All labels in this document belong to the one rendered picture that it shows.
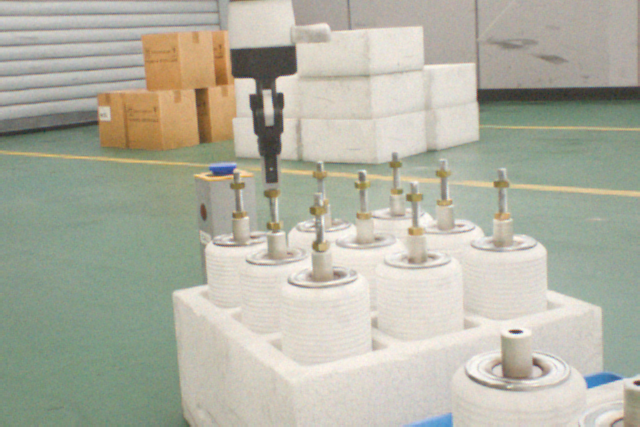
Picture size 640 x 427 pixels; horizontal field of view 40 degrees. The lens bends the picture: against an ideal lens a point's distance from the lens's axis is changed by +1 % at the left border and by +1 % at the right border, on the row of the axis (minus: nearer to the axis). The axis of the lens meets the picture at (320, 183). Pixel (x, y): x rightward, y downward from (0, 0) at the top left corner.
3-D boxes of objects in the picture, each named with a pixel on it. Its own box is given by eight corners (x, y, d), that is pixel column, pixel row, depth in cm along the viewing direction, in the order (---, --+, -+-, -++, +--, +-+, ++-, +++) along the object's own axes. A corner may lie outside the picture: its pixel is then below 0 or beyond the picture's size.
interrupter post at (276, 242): (271, 263, 102) (269, 235, 101) (264, 259, 104) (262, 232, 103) (291, 260, 103) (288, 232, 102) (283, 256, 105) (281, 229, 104)
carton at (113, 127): (143, 140, 517) (139, 88, 512) (169, 141, 501) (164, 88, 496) (100, 146, 495) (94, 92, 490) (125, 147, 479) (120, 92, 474)
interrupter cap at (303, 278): (297, 295, 88) (297, 288, 88) (279, 277, 95) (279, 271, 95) (368, 285, 90) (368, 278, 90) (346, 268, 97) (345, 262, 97)
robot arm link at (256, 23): (333, 43, 96) (330, -16, 95) (229, 49, 95) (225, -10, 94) (324, 43, 104) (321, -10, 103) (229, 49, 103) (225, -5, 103)
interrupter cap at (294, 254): (259, 272, 98) (258, 265, 98) (236, 259, 105) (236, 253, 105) (320, 260, 101) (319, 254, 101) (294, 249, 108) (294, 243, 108)
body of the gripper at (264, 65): (229, 43, 103) (235, 123, 105) (228, 42, 95) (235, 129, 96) (293, 39, 104) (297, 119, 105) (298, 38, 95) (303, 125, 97)
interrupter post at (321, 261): (315, 285, 91) (313, 254, 91) (309, 280, 94) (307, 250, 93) (337, 282, 92) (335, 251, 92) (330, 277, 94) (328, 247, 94)
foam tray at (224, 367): (303, 557, 87) (291, 381, 84) (182, 417, 121) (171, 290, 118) (605, 455, 103) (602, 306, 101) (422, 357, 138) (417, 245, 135)
